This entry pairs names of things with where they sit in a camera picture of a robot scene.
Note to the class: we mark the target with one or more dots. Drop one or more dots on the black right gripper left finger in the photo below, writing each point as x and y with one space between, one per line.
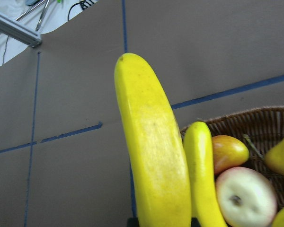
132 222

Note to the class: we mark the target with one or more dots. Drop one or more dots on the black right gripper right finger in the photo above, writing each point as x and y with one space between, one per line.
195 223

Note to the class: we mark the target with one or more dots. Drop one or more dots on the yellow banana bunch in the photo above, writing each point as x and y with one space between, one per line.
199 155
157 157

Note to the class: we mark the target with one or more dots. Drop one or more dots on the woven wicker basket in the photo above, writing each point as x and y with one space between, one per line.
259 129

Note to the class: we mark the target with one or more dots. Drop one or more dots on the pale green apple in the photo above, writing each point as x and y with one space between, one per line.
246 198

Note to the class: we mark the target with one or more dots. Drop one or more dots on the red yellow mango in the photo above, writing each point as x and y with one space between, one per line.
228 152

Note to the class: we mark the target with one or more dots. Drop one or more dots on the aluminium frame post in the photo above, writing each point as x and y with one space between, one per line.
19 32

